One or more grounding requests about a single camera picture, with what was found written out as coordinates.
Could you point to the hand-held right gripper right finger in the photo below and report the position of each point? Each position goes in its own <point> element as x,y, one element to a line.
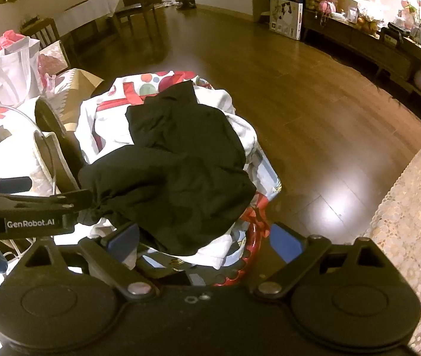
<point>286,243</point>

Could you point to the black garment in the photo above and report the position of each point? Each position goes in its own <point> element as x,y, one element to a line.
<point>177,174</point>

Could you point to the white printed shopping bag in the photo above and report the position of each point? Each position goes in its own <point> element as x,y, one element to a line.
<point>6,137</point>

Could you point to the dining table with white cloth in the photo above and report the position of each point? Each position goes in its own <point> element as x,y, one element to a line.
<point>88,7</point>

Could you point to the pair of dark shoes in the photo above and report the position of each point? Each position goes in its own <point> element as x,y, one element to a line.
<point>185,4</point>

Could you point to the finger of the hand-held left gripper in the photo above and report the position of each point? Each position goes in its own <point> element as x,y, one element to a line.
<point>10,184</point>
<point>47,199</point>

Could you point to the black appliance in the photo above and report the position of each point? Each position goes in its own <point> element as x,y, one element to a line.
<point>396,33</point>

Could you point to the long wooden sideboard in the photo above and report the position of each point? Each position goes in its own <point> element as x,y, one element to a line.
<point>373,48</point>

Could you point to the dark wooden chair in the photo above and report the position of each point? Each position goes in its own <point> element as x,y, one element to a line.
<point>142,7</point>

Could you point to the wooden slatted chair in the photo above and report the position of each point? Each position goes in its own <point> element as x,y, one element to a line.
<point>49,31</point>

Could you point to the white plastic bag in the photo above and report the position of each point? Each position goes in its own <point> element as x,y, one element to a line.
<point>372,3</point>

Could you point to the printed cardboard box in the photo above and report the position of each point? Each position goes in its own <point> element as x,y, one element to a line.
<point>286,15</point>

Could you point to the small pink gift bag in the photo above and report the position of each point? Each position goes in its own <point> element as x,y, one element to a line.
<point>325,3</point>

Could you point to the white striped gift bag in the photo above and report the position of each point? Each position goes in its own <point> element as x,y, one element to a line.
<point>13,70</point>

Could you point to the pile of oranges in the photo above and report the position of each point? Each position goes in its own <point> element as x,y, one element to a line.
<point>368,26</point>

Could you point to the brown paper bag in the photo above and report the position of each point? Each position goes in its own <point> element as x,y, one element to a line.
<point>80,92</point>

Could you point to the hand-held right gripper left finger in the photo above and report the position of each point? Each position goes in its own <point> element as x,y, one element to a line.
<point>123,238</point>

